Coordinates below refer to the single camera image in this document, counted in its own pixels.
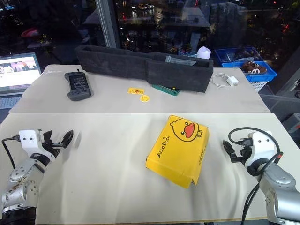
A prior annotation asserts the metal window frame post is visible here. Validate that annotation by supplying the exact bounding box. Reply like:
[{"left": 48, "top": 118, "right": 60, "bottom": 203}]
[{"left": 94, "top": 0, "right": 121, "bottom": 49}]

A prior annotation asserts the grey box with red label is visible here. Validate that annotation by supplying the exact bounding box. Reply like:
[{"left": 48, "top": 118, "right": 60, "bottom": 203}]
[{"left": 282, "top": 112, "right": 300, "bottom": 135}]

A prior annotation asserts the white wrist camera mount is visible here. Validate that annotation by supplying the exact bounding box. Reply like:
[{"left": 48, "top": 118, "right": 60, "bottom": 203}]
[
  {"left": 243, "top": 131, "right": 279, "bottom": 167},
  {"left": 19, "top": 129, "right": 55, "bottom": 160}
]

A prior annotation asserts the grey handheld controller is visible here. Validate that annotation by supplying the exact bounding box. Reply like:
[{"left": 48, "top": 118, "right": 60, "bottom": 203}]
[{"left": 64, "top": 68, "right": 94, "bottom": 102}]

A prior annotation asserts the white mesh basket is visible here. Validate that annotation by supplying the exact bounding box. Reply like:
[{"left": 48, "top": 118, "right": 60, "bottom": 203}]
[{"left": 249, "top": 80, "right": 270, "bottom": 93}]

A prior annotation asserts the clear plastic bag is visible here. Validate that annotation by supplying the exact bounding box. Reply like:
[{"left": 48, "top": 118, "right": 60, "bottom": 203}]
[{"left": 165, "top": 55, "right": 197, "bottom": 67}]

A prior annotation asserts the yellow duck cardboard box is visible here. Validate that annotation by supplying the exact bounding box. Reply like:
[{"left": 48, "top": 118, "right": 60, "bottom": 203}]
[{"left": 145, "top": 114, "right": 210, "bottom": 190}]

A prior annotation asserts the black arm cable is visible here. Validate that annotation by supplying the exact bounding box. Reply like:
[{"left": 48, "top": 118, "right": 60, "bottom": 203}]
[
  {"left": 228, "top": 127, "right": 285, "bottom": 223},
  {"left": 1, "top": 134, "right": 21, "bottom": 170}
]

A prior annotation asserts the long black felt tray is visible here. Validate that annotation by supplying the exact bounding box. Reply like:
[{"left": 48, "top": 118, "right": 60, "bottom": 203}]
[{"left": 75, "top": 45, "right": 215, "bottom": 93}]

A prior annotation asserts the green board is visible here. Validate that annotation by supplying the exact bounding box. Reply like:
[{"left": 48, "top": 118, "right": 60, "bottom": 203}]
[{"left": 152, "top": 83, "right": 181, "bottom": 97}]

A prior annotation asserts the white charger cable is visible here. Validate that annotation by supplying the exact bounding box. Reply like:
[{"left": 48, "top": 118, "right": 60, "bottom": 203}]
[{"left": 210, "top": 73, "right": 232, "bottom": 88}]

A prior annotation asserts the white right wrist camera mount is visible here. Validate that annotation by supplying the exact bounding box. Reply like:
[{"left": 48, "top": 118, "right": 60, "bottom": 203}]
[{"left": 243, "top": 131, "right": 279, "bottom": 167}]

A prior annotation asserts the yellow rectangular tag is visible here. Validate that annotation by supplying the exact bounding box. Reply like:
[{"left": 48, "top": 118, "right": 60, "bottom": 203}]
[{"left": 127, "top": 87, "right": 145, "bottom": 95}]

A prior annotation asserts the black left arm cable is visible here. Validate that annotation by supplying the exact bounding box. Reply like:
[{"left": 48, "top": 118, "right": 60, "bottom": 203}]
[{"left": 1, "top": 134, "right": 21, "bottom": 170}]

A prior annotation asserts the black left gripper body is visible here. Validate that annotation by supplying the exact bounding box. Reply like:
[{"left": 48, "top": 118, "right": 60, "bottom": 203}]
[{"left": 41, "top": 131, "right": 64, "bottom": 158}]

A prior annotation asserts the beige table cloth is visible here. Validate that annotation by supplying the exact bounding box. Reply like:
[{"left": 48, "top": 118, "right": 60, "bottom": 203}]
[
  {"left": 0, "top": 112, "right": 300, "bottom": 223},
  {"left": 8, "top": 64, "right": 273, "bottom": 114}
]

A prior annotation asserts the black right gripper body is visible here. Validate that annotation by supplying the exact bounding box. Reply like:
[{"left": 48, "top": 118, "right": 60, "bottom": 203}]
[{"left": 235, "top": 138, "right": 253, "bottom": 165}]

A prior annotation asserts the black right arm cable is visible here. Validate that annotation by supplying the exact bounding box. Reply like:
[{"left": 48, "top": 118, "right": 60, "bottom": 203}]
[{"left": 228, "top": 127, "right": 285, "bottom": 223}]

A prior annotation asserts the white dome lamp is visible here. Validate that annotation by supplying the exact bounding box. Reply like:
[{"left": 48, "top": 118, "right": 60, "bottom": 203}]
[{"left": 196, "top": 46, "right": 211, "bottom": 60}]

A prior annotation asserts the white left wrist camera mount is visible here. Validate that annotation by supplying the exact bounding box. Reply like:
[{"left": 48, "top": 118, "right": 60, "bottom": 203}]
[{"left": 19, "top": 129, "right": 55, "bottom": 160}]

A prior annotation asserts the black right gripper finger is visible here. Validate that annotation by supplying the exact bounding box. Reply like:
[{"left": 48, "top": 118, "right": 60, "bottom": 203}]
[
  {"left": 222, "top": 140, "right": 238, "bottom": 163},
  {"left": 240, "top": 145, "right": 251, "bottom": 159}
]

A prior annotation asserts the open laptop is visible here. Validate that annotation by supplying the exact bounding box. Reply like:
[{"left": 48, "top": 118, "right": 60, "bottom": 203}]
[{"left": 0, "top": 52, "right": 43, "bottom": 110}]

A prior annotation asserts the brown plush toy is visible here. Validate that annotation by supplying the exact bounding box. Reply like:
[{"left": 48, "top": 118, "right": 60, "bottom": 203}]
[{"left": 241, "top": 60, "right": 268, "bottom": 75}]

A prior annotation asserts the white charger plug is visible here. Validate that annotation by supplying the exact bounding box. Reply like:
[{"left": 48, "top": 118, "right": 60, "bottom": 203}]
[{"left": 225, "top": 75, "right": 240, "bottom": 87}]

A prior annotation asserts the blue plastic bin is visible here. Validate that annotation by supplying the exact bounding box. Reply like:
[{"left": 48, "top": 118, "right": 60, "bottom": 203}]
[
  {"left": 214, "top": 46, "right": 266, "bottom": 68},
  {"left": 221, "top": 61, "right": 278, "bottom": 83}
]

